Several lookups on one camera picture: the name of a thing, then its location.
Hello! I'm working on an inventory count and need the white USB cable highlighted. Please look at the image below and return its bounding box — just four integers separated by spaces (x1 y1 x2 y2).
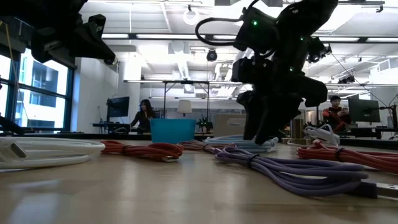
0 136 106 171

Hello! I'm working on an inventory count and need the pink striped USB cable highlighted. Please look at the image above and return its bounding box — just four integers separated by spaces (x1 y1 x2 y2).
177 139 238 156

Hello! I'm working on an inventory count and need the red braided USB cable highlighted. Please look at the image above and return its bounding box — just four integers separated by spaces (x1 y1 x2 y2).
99 139 185 163
296 139 398 174

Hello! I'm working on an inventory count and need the white lamp cord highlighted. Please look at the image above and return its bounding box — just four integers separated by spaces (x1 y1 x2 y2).
285 124 341 147

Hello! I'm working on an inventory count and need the table lamp with white shade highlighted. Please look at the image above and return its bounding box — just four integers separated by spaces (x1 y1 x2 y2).
177 100 193 118

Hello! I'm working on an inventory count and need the grey plastic bin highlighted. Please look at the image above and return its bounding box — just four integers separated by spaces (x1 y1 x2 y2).
212 113 247 138

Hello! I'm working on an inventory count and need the black rig frame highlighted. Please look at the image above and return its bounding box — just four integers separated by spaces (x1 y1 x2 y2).
162 80 211 119

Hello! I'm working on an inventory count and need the black office desk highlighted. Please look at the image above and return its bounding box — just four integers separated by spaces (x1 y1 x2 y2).
340 126 398 140
92 122 131 134

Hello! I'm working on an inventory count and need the black ceiling mounted camera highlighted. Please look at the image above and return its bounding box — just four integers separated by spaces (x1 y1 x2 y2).
306 37 333 64

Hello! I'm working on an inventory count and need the long ceiling light rail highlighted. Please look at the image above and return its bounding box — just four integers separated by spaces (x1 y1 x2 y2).
101 32 398 44

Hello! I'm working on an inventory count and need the light blue USB cable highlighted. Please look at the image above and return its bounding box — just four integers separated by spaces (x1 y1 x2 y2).
203 134 280 154

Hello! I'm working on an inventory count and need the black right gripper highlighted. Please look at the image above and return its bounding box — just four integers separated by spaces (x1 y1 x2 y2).
230 55 329 146

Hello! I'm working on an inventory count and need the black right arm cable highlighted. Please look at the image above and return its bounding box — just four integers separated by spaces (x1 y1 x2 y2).
195 0 261 47

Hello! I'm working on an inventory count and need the large window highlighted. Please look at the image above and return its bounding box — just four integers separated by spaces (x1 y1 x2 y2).
0 46 75 131

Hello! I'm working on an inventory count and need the black computer monitor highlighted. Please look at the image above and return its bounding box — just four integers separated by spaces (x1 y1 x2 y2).
348 98 381 123
106 96 131 124

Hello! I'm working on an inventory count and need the bulb lamp with brass stand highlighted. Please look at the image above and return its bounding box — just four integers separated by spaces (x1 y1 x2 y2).
281 118 315 146

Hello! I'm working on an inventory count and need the white ring light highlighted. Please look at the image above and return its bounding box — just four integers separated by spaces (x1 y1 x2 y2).
182 7 200 26

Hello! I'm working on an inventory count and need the person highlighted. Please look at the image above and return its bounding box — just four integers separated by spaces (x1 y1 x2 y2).
322 95 353 131
130 98 157 133

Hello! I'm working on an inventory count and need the black aluminium table frame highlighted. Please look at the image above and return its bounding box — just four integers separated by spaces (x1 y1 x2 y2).
0 114 398 151

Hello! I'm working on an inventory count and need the purple USB cable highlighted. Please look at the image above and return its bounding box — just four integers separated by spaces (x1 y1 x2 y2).
214 146 398 199

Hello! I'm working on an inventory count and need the teal plastic bin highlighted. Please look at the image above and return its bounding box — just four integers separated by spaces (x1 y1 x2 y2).
150 118 197 144

